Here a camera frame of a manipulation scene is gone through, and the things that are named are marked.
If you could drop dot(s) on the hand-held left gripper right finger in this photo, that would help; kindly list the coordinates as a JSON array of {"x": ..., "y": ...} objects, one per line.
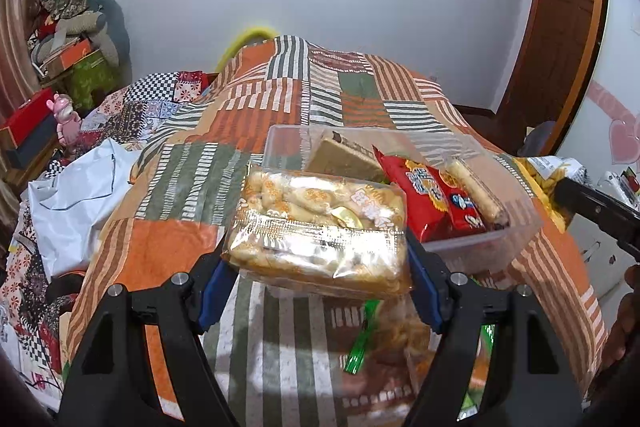
[{"x": 425, "y": 289}]

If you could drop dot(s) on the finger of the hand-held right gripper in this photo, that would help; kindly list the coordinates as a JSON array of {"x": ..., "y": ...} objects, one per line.
[{"x": 595, "y": 204}]

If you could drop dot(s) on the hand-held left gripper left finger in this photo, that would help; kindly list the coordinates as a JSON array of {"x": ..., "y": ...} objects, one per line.
[{"x": 215, "y": 294}]

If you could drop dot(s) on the yellow snack bag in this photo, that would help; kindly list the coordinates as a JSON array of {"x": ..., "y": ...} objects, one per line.
[{"x": 545, "y": 177}]

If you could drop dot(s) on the red snack bag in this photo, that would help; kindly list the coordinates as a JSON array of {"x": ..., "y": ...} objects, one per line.
[{"x": 425, "y": 197}]

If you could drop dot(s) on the long wafer packet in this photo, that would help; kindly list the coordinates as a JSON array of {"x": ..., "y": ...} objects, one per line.
[{"x": 475, "y": 192}]

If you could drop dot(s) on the clear bag of biscuits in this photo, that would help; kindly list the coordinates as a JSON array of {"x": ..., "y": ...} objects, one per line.
[{"x": 310, "y": 227}]

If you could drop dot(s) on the brown biscuit pack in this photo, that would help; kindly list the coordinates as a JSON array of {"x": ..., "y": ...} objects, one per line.
[{"x": 340, "y": 154}]

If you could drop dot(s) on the clear plastic container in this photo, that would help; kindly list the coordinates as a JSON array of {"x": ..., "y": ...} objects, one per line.
[{"x": 285, "y": 147}]

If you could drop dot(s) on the person's right hand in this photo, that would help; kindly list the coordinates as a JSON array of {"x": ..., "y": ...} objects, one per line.
[{"x": 627, "y": 317}]

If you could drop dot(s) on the white machine with stickers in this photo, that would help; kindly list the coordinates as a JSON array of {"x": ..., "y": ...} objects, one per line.
[{"x": 617, "y": 184}]

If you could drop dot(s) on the clear snack bag green clip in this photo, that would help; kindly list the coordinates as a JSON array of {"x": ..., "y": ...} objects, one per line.
[{"x": 395, "y": 332}]

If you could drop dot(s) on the white cabinet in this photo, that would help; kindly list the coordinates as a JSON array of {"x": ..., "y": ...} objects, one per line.
[{"x": 600, "y": 267}]

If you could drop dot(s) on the striped patchwork blanket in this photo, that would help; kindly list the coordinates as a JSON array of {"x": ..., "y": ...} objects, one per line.
[{"x": 165, "y": 252}]

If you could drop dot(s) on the grey chair back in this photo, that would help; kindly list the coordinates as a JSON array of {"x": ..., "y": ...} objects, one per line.
[{"x": 540, "y": 137}]

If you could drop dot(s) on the white plastic bag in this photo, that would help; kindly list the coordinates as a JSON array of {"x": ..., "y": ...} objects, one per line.
[{"x": 80, "y": 197}]

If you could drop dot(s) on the brown wooden door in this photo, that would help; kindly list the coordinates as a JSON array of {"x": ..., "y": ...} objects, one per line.
[{"x": 555, "y": 32}]

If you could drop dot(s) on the checkered patchwork quilt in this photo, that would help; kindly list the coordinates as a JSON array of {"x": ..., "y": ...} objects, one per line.
[{"x": 150, "y": 107}]

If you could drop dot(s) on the pink toy figure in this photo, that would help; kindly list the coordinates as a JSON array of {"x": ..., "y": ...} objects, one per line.
[{"x": 65, "y": 122}]

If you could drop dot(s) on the green box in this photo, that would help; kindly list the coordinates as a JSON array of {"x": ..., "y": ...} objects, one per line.
[{"x": 95, "y": 79}]

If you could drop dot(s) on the yellow hoop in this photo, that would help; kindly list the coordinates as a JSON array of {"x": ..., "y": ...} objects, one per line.
[{"x": 240, "y": 38}]

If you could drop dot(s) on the red box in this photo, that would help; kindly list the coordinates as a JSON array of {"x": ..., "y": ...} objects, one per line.
[{"x": 27, "y": 114}]

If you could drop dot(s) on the orange box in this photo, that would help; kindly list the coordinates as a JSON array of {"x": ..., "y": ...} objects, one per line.
[{"x": 67, "y": 57}]

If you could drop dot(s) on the pile of cushions and boxes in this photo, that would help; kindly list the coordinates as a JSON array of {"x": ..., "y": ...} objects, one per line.
[{"x": 92, "y": 24}]

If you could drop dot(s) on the patterned fabric bundle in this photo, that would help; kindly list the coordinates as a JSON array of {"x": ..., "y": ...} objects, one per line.
[{"x": 65, "y": 4}]

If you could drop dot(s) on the striped curtain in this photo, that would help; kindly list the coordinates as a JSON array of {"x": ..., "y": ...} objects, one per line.
[{"x": 20, "y": 17}]

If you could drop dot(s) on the pink heart wall sticker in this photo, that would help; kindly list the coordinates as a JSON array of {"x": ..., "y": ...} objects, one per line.
[{"x": 625, "y": 139}]

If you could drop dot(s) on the pink ribbon wall sticker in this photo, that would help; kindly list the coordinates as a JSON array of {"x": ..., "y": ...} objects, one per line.
[{"x": 607, "y": 99}]

